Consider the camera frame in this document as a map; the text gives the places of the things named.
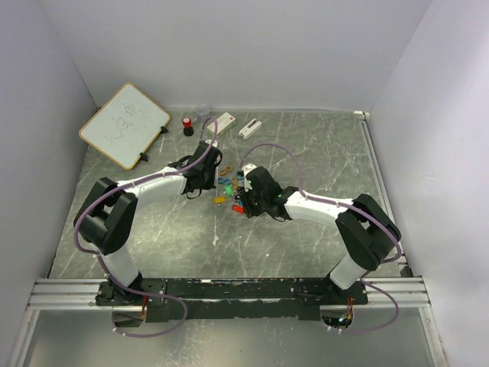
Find white and red cardboard box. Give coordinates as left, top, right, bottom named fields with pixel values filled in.
left=206, top=112, right=236, bottom=138

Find white board with wooden frame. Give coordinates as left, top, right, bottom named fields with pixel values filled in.
left=79, top=83, right=170, bottom=170

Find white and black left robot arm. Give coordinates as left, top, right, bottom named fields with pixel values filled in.
left=73, top=141, right=222, bottom=305

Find yellow key tag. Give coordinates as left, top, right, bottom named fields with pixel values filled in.
left=213, top=196, right=227, bottom=205

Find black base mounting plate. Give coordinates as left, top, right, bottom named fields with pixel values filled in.
left=95, top=278, right=368, bottom=323

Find red and black stamp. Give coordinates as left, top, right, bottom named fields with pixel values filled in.
left=182, top=116, right=194, bottom=137

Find orange carabiner keyring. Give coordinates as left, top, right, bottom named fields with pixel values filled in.
left=219, top=165, right=233, bottom=176

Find red key tag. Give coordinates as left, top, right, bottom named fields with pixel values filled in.
left=232, top=205, right=245, bottom=213

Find white rectangular device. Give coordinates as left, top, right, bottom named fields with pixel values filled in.
left=238, top=119, right=262, bottom=140

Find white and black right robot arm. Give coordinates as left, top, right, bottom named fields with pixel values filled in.
left=238, top=164, right=401, bottom=304

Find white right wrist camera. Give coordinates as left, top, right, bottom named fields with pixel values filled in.
left=239, top=164, right=257, bottom=177

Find clear plastic cup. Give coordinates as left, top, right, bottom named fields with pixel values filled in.
left=195, top=104, right=210, bottom=117

